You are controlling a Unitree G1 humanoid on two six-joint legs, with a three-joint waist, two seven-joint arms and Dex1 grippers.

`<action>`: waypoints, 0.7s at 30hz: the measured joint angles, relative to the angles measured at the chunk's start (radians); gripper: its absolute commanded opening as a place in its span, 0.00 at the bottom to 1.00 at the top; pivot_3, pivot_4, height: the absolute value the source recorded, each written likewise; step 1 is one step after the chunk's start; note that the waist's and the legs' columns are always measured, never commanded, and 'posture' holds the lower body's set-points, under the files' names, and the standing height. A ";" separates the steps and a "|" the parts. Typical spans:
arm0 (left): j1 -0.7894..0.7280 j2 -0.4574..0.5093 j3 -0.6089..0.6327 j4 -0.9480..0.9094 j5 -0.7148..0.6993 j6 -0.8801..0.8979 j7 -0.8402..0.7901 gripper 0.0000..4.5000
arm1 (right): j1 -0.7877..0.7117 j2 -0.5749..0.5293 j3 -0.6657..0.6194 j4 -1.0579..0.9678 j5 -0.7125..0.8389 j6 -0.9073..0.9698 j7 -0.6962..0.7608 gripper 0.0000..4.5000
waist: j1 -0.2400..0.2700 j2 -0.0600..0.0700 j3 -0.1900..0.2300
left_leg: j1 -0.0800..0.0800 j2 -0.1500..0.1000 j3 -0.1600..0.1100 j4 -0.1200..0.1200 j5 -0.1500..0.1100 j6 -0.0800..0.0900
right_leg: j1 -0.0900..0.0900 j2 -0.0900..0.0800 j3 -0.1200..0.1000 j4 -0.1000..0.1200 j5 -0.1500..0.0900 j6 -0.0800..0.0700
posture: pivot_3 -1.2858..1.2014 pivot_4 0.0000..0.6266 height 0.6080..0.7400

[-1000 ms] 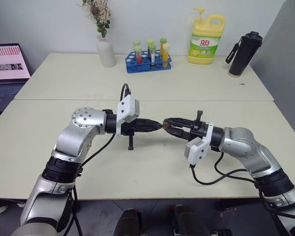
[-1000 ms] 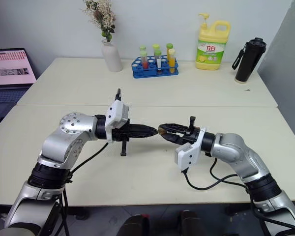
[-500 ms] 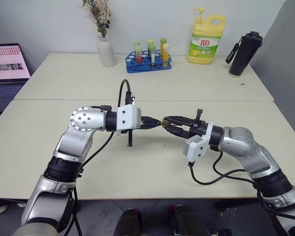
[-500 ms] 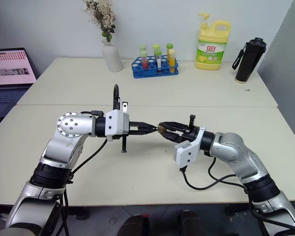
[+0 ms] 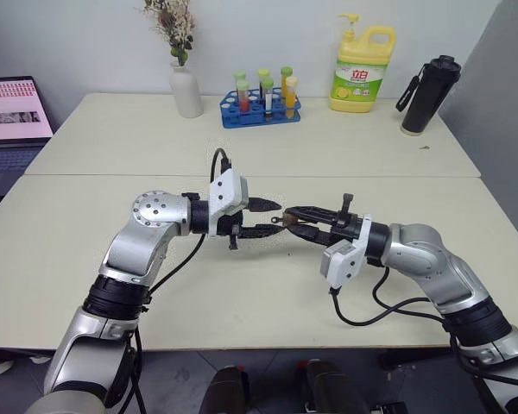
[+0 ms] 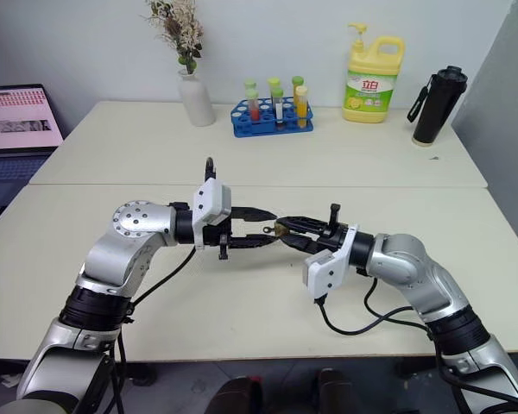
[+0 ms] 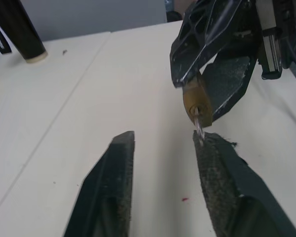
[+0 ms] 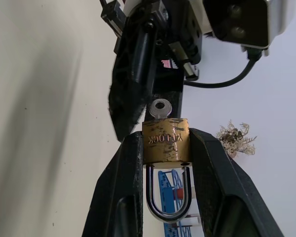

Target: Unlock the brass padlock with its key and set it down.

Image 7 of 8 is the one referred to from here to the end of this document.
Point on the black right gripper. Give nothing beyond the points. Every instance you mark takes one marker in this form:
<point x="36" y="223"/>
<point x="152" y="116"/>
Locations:
<point x="271" y="49"/>

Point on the brass padlock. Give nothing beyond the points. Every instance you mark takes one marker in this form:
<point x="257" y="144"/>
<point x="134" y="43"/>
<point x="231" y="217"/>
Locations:
<point x="196" y="97"/>

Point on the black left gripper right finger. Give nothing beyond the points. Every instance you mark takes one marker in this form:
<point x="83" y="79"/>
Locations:
<point x="227" y="192"/>

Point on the silver key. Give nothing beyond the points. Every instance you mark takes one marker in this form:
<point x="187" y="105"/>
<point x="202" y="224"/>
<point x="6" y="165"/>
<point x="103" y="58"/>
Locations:
<point x="198" y="123"/>

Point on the dark background object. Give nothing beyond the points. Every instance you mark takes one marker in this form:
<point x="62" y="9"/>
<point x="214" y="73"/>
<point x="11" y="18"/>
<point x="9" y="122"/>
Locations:
<point x="173" y="16"/>

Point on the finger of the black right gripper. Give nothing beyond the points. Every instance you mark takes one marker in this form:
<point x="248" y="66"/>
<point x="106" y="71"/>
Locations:
<point x="187" y="61"/>

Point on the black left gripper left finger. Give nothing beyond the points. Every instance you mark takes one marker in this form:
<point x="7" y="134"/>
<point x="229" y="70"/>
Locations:
<point x="106" y="197"/>

